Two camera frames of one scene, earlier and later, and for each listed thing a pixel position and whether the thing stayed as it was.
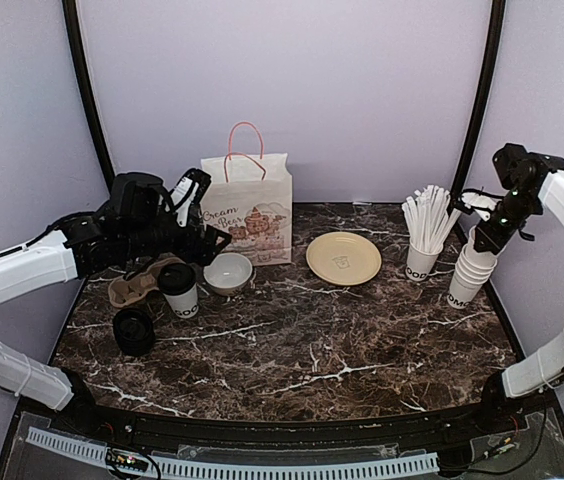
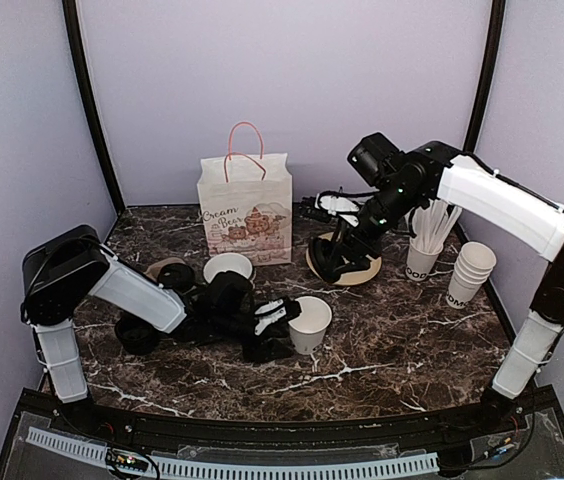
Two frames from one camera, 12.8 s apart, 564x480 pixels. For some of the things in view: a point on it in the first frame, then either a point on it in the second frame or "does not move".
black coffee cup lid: [177, 278] does not move
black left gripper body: [191, 254] → [259, 350]
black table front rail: [286, 433] does not move
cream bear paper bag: [250, 197] does not move
